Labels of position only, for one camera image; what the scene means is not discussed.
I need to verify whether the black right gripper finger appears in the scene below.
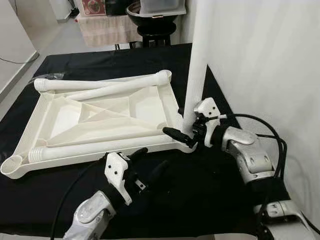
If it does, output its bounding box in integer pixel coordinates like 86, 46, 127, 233
162, 127, 194, 146

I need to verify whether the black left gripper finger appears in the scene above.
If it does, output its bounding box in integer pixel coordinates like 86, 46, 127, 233
146, 160, 170, 186
129, 147, 149, 164

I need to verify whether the white plastic table top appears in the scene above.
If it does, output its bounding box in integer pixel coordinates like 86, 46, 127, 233
0, 70, 197, 180

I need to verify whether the black table cloth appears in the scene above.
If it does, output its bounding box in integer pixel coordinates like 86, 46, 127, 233
0, 42, 320, 238

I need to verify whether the clear plastic bag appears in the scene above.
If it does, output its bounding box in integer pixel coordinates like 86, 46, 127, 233
32, 72, 66, 83

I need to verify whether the beige cloth covered table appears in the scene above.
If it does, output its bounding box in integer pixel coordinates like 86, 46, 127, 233
75, 14, 143, 48

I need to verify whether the black bag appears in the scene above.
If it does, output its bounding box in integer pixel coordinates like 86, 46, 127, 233
105, 0, 135, 17

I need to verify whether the red brown cardboard box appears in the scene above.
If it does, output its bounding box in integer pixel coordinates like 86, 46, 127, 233
80, 0, 107, 16

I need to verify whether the white cabinet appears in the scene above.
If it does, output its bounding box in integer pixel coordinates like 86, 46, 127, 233
47, 0, 76, 21

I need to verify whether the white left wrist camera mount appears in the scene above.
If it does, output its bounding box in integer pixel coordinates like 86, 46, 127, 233
104, 152, 133, 206

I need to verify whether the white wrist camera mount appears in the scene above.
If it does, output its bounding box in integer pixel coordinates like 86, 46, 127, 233
104, 152, 133, 206
193, 98, 222, 121

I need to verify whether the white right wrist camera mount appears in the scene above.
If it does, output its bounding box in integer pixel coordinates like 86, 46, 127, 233
193, 98, 222, 121

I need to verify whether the thin floor cable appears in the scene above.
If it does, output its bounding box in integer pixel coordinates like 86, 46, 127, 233
0, 52, 38, 65

